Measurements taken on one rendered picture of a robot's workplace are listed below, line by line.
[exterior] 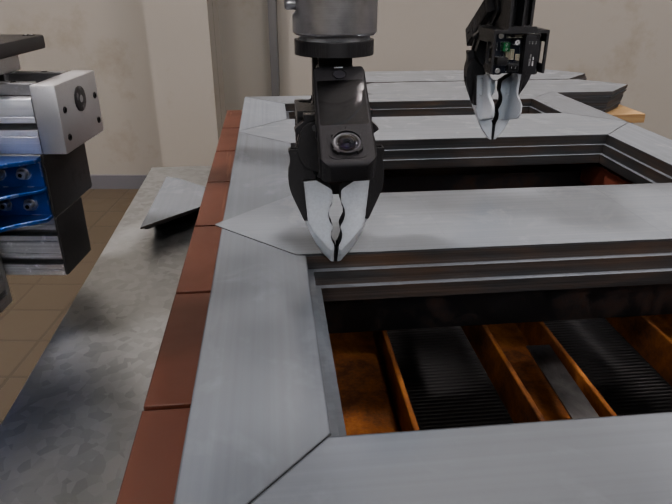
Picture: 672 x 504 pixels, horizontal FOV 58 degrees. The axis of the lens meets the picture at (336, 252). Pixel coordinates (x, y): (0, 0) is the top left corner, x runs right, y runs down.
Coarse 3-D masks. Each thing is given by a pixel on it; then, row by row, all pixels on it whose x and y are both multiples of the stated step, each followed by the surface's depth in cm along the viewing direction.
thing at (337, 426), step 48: (384, 144) 103; (432, 144) 104; (480, 144) 105; (528, 144) 106; (576, 144) 107; (624, 144) 101; (336, 288) 62; (384, 288) 62; (432, 288) 63; (480, 288) 63; (528, 288) 64; (576, 288) 65; (336, 384) 47; (336, 432) 40
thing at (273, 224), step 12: (276, 204) 74; (288, 204) 74; (252, 216) 70; (264, 216) 70; (276, 216) 70; (288, 216) 70; (252, 228) 67; (264, 228) 67; (276, 228) 67; (288, 228) 67; (264, 240) 64; (276, 240) 64; (288, 240) 64; (288, 252) 62
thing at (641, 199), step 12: (612, 192) 78; (624, 192) 78; (636, 192) 78; (648, 192) 78; (660, 192) 78; (624, 204) 74; (636, 204) 74; (648, 204) 74; (660, 204) 74; (648, 216) 71; (660, 216) 71; (660, 228) 67
